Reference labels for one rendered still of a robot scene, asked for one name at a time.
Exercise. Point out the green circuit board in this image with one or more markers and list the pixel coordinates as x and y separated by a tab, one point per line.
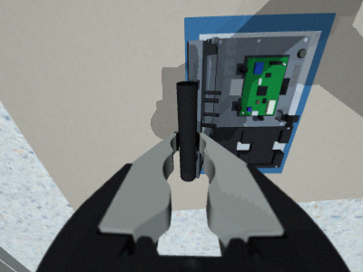
262	85

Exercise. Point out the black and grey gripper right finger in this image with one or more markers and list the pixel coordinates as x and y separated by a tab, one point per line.
243	203

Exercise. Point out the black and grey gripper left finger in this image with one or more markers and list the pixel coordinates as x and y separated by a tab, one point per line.
136	201

